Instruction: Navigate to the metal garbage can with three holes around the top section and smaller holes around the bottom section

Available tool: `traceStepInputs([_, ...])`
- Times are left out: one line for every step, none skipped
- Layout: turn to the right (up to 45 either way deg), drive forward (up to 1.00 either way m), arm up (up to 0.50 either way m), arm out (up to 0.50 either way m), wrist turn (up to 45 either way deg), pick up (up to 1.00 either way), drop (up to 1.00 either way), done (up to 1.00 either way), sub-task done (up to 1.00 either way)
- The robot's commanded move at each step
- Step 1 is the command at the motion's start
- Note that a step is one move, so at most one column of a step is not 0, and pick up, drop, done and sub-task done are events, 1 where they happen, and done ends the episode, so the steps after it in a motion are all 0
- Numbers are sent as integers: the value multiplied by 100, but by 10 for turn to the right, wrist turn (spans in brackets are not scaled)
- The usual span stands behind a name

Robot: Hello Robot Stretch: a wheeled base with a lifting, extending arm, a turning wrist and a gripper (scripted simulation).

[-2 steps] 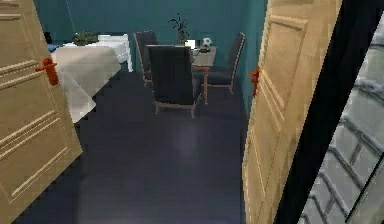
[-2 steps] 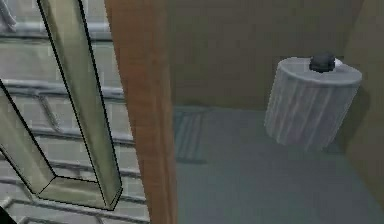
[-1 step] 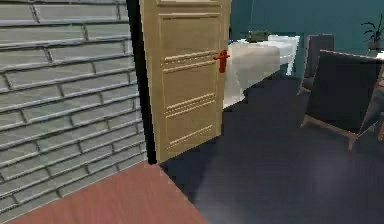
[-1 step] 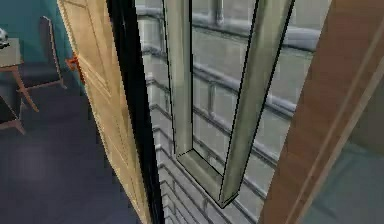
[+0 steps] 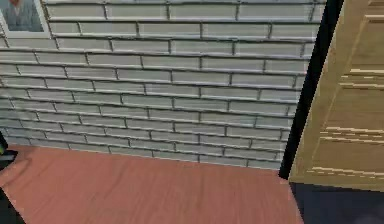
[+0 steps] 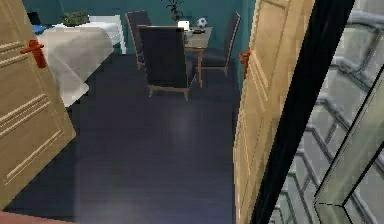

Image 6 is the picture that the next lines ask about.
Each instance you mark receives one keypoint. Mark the dark wooden chair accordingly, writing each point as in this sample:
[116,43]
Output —
[136,26]
[165,56]
[223,50]

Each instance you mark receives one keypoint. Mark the grey wooden-legged table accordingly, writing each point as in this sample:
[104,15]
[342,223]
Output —
[200,40]

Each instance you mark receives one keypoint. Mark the light wooden room door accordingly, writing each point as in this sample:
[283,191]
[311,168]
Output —
[26,110]
[266,83]

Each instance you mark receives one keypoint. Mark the small black flat object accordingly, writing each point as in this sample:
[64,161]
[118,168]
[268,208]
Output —
[199,31]

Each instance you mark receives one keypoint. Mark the white square object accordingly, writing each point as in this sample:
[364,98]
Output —
[183,24]

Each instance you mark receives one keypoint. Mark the black and white ball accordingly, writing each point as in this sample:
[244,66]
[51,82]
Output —
[201,22]

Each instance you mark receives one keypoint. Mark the thin potted plant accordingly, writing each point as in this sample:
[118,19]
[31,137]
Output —
[175,10]

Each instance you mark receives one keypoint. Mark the bed with white cover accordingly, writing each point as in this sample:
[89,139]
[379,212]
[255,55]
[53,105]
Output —
[76,53]

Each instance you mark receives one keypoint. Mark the green house plant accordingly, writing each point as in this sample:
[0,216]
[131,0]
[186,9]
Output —
[75,18]

